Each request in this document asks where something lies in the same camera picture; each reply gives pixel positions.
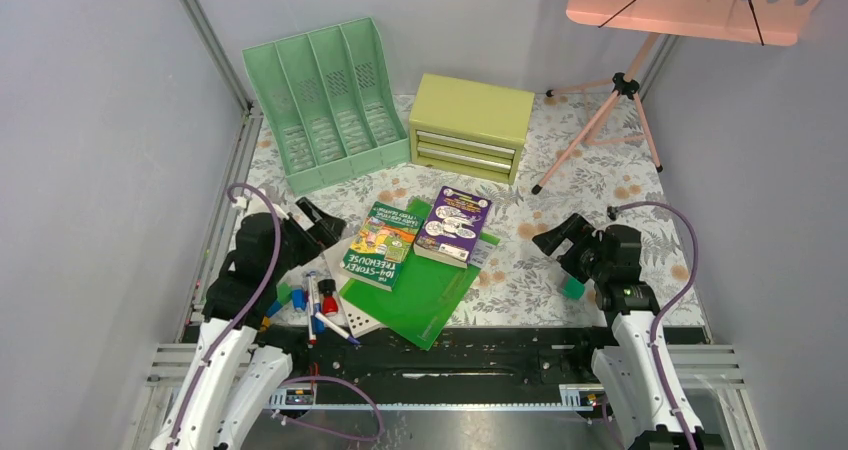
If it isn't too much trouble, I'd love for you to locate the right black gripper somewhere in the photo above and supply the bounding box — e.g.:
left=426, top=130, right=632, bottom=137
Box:
left=531, top=213, right=610, bottom=284

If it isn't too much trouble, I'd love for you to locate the green Treehouse book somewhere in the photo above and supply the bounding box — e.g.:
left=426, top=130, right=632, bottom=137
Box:
left=340, top=202, right=423, bottom=292

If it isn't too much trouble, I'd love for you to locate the purple cartoon book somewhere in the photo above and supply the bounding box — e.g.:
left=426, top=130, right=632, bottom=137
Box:
left=413, top=186, right=493, bottom=268

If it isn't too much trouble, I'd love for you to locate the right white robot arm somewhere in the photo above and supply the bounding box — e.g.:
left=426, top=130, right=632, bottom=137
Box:
left=533, top=214, right=723, bottom=449

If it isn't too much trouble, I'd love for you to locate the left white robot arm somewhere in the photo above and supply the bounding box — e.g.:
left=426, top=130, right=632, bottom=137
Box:
left=150, top=191, right=346, bottom=449

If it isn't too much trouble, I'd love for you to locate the white red marker pen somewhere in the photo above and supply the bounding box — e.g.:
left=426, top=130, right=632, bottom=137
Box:
left=304, top=271, right=317, bottom=346

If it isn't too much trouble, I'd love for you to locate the green cube block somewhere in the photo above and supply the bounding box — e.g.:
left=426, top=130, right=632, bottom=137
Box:
left=562, top=276, right=586, bottom=301

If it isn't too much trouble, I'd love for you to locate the green small block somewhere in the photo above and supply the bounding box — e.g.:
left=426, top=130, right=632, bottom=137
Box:
left=276, top=281, right=292, bottom=306

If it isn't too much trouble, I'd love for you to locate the small blue cap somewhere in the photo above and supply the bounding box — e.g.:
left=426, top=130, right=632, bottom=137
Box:
left=291, top=288, right=308, bottom=312

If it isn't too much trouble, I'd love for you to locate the red black stamp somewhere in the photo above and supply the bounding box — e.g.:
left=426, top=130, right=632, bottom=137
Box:
left=317, top=278, right=339, bottom=317

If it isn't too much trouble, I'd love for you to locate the blue block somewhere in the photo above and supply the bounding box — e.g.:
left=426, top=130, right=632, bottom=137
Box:
left=265, top=300, right=283, bottom=318

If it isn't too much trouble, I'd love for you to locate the white perforated board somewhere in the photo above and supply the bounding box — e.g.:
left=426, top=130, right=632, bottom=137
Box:
left=323, top=237, right=385, bottom=338

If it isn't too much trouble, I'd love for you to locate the white blue marker pen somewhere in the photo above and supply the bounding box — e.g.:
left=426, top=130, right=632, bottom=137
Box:
left=314, top=311, right=361, bottom=345

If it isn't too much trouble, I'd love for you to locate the floral table mat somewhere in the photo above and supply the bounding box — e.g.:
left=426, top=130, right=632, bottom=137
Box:
left=228, top=93, right=708, bottom=330

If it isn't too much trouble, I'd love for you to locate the green clip file folder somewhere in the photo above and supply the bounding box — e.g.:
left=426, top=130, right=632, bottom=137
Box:
left=341, top=232, right=500, bottom=351

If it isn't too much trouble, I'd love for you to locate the mint green file organizer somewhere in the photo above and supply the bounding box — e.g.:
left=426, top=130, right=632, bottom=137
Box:
left=242, top=17, right=411, bottom=195

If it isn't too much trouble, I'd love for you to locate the yellow-green drawer cabinet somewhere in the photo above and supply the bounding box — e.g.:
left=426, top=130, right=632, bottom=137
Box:
left=408, top=73, right=535, bottom=184

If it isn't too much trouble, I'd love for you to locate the pink music stand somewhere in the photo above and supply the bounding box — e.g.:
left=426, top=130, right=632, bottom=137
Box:
left=532, top=0, right=821, bottom=194

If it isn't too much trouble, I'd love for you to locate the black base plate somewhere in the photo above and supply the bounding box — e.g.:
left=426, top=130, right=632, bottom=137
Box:
left=255, top=325, right=616, bottom=405

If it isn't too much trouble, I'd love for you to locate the aluminium rail frame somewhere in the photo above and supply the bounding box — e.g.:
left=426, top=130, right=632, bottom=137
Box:
left=135, top=0, right=266, bottom=450

